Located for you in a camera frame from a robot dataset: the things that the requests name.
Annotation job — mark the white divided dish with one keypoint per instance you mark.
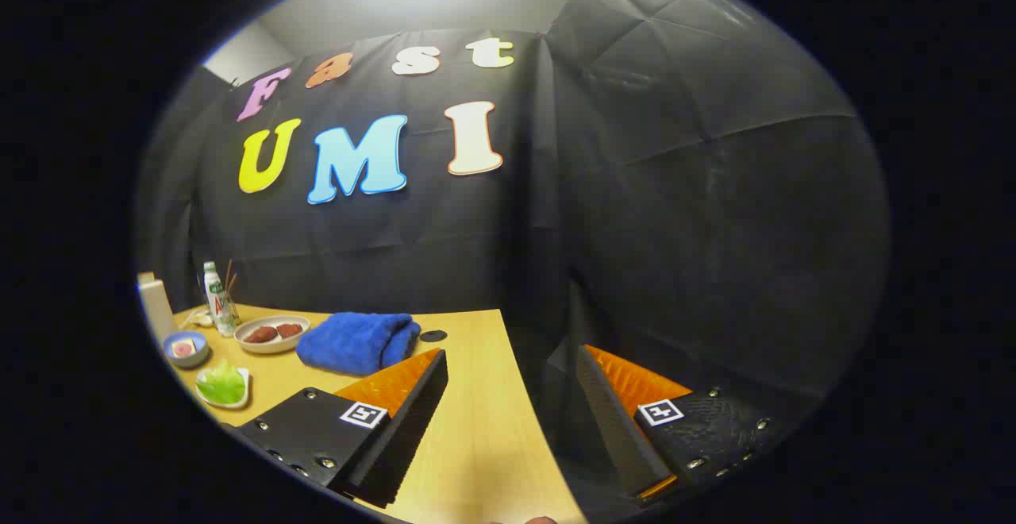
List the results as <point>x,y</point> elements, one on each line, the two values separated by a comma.
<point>198,318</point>

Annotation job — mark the bread slice under lettuce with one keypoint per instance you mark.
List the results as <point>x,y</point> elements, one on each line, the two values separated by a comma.
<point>184,347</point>

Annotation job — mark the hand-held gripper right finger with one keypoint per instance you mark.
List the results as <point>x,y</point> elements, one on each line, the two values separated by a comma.
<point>615,429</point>

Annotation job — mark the green lettuce leaf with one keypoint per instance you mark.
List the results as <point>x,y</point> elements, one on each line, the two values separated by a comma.
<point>222,385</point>

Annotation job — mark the white bottle with green cap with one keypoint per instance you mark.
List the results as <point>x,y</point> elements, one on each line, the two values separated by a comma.
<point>214,298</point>

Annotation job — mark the beige round plate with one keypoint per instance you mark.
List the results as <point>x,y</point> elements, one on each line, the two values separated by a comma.
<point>272,344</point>

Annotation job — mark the blue folded towel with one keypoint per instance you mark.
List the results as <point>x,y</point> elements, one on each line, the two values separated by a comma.
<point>357,343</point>

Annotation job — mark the blue round plate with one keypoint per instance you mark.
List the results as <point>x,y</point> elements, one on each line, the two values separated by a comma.
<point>194,359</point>

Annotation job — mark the black round table grommet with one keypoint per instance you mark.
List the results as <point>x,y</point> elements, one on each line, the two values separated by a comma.
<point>432,336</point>

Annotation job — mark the dark red meat piece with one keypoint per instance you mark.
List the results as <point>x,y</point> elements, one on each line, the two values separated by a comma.
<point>290,329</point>
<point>259,334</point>

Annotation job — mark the white toaster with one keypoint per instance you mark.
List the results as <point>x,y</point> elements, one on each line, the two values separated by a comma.
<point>156,308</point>

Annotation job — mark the black backdrop cloth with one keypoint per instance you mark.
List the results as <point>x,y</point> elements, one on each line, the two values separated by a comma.
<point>675,230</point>

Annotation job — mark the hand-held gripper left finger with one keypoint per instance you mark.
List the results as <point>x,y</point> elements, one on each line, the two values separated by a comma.
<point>413,421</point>

